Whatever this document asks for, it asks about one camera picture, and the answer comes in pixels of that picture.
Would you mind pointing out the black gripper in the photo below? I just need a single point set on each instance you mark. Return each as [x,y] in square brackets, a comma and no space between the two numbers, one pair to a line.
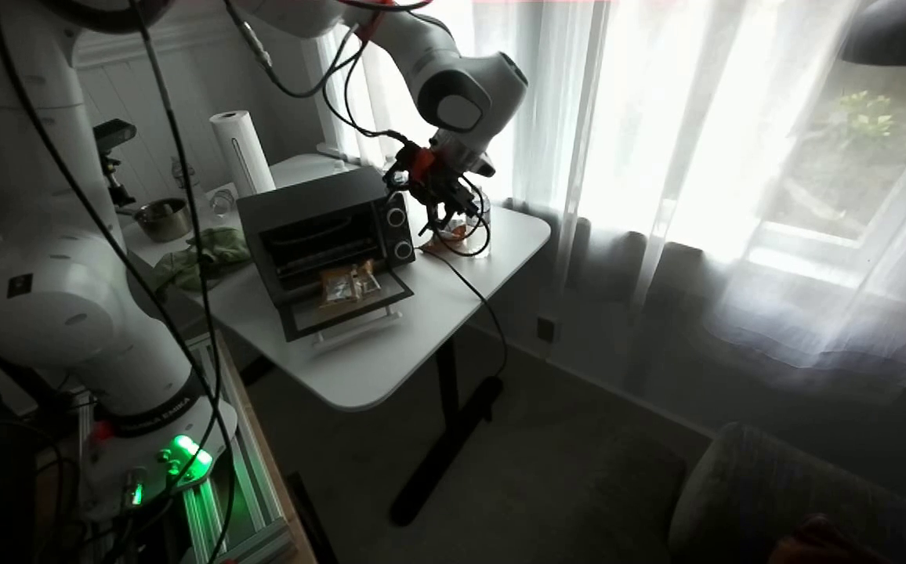
[441,177]

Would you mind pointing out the orange snack packet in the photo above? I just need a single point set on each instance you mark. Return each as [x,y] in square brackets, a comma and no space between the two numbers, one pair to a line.
[458,239]
[354,282]

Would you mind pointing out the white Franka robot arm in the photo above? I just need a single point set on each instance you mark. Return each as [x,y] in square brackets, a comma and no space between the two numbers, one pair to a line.
[44,291]

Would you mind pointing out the glass toaster oven door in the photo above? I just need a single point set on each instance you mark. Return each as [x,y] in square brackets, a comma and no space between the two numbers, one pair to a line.
[311,315]

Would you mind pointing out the grey toaster oven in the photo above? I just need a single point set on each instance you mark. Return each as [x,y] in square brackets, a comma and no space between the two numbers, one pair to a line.
[311,222]

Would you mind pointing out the white paper towel roll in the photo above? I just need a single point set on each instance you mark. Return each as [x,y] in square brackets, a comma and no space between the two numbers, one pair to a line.
[247,153]

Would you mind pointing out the green cloth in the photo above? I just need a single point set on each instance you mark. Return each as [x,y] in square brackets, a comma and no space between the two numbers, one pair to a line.
[219,250]

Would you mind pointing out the white sheer curtain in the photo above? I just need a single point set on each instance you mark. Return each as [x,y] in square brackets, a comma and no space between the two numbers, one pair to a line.
[683,158]

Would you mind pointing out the black table leg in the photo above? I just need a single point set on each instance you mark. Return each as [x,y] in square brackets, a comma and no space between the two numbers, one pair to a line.
[447,440]

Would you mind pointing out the metal bowl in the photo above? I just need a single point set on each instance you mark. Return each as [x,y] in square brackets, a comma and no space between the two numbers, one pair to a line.
[163,220]

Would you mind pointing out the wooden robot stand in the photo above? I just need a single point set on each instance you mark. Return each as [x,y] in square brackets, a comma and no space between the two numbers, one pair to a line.
[265,490]

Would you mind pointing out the grey armchair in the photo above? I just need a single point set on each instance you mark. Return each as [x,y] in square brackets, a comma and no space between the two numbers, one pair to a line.
[776,501]

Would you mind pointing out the dark lamp shade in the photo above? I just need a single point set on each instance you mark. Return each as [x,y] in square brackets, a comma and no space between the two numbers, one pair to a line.
[900,35]

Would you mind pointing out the wall power outlet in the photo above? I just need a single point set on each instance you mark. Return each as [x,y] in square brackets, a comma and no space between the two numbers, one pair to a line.
[548,331]

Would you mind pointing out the black camera on tripod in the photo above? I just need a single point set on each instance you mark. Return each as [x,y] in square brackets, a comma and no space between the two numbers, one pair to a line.
[115,137]

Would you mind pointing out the window with white frame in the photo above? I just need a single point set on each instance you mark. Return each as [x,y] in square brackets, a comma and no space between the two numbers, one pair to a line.
[870,158]

